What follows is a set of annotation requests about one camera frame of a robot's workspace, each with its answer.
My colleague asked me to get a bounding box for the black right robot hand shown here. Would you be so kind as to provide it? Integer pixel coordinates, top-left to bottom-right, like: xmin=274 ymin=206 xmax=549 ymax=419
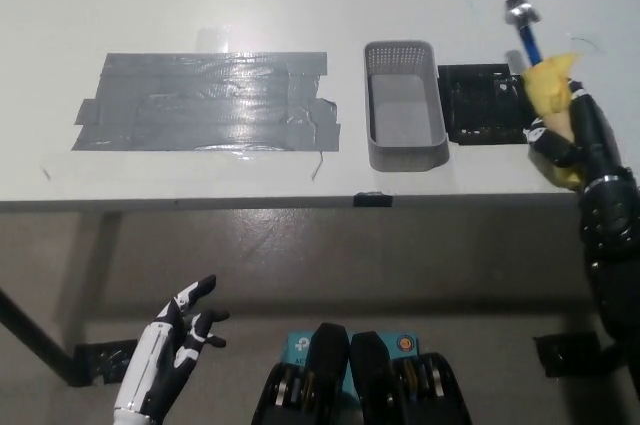
xmin=522 ymin=75 xmax=634 ymax=192

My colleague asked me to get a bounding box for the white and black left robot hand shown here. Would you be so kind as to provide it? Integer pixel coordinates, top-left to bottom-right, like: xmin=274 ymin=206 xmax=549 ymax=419
xmin=113 ymin=273 xmax=231 ymax=419

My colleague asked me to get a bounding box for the blue-handled hammer with yellow wrap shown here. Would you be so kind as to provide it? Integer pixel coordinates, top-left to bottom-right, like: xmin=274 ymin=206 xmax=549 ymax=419
xmin=503 ymin=0 xmax=586 ymax=191

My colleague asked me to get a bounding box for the black and teal robot body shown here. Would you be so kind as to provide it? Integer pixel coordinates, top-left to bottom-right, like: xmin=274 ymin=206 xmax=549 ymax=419
xmin=251 ymin=323 xmax=471 ymax=425

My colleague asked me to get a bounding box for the black table leg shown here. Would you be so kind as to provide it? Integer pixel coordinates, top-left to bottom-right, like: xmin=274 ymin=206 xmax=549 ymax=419
xmin=0 ymin=284 xmax=91 ymax=389

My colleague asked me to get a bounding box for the grey perforated plastic basket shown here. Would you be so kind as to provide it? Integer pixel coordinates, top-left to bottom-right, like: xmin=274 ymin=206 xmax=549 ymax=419
xmin=363 ymin=39 xmax=450 ymax=172

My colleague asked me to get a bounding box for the grey duct tape patch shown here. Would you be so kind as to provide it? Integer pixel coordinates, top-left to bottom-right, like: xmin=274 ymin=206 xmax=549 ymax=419
xmin=70 ymin=50 xmax=341 ymax=153

